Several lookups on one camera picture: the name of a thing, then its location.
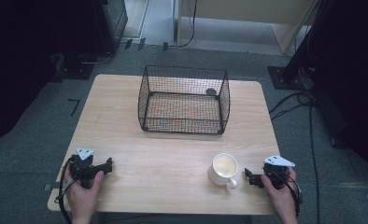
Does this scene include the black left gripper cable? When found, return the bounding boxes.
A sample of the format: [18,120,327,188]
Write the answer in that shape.
[57,156,78,224]

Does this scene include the black looped floor cables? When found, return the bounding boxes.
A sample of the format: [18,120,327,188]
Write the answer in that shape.
[268,89,318,122]

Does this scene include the black hanging cable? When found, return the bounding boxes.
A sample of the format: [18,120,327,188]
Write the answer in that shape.
[167,0,199,49]

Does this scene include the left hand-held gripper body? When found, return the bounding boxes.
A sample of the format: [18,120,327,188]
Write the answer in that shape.
[68,147,96,189]

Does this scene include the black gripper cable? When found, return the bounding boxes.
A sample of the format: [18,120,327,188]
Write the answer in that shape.
[57,156,78,224]
[271,170,302,217]

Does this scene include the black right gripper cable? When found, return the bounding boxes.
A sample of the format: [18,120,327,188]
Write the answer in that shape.
[271,170,302,217]

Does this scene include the dark grey cabinet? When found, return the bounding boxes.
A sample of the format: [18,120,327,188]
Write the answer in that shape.
[101,0,129,43]

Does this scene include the person's right hand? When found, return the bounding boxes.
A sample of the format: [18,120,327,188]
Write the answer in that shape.
[261,166,299,217]

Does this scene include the light wooden cabinet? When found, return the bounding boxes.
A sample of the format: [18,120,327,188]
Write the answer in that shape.
[176,0,318,56]

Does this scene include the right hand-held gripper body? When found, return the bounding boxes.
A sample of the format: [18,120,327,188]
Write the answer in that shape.
[262,155,296,190]

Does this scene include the dark curtain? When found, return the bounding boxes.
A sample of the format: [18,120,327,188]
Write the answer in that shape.
[292,0,368,188]
[0,0,111,147]

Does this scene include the black wire mesh basket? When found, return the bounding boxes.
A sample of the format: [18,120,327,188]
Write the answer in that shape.
[137,64,232,135]

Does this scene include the black stand base plate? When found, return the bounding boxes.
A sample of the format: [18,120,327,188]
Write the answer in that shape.
[53,53,96,81]
[267,64,316,91]

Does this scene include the person's left hand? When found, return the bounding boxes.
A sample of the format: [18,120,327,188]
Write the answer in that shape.
[63,166,106,219]

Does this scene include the white cup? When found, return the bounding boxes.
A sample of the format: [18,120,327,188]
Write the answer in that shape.
[207,152,239,190]

